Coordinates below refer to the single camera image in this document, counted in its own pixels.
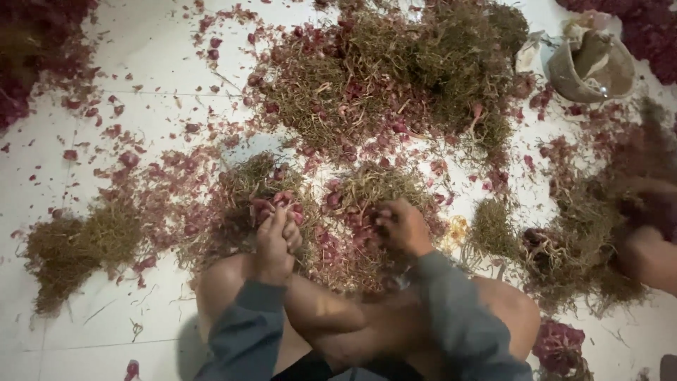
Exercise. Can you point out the person's left hand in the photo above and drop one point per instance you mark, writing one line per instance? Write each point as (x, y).
(275, 254)

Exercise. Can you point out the person's right hand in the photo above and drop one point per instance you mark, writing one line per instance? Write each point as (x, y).
(410, 230)

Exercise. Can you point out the person's left fingers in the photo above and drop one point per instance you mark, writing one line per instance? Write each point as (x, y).
(283, 230)

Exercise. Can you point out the person's right fingers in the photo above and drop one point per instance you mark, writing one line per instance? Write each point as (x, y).
(387, 221)

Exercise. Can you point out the shallot bunch with dry stalks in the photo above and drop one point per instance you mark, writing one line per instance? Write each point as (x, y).
(365, 211)

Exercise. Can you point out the small red shallot bunch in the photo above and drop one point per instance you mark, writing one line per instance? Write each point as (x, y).
(275, 204)

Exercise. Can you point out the yellow mesh scrap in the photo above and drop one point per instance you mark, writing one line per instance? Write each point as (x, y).
(455, 232)

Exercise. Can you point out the person's left leg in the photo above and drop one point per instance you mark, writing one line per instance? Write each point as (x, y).
(317, 312)

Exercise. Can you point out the small tuft of dry stalks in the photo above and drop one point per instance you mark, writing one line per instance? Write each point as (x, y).
(493, 228)

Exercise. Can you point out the scattered red shallot peels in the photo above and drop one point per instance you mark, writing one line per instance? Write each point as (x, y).
(158, 174)

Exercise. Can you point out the black shorts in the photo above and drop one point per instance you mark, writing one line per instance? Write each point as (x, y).
(301, 370)

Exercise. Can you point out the person's right leg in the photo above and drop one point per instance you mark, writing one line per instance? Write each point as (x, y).
(502, 312)

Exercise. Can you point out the large heap of shallot stalks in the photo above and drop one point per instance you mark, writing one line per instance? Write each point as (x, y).
(391, 74)

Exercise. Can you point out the heap of stalks with shallots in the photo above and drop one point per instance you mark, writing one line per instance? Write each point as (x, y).
(582, 233)

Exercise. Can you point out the single red shallot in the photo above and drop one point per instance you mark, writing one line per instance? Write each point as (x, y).
(132, 369)

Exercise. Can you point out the small heap of dry stalks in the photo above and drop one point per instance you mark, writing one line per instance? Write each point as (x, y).
(74, 248)

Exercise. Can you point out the pile of red shallot peels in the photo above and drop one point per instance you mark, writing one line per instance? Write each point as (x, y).
(559, 346)

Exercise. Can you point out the white plastic bag scrap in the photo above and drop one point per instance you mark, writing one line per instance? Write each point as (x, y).
(529, 53)

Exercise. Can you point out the heap of red shallots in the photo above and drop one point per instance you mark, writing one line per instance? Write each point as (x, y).
(640, 29)
(26, 47)

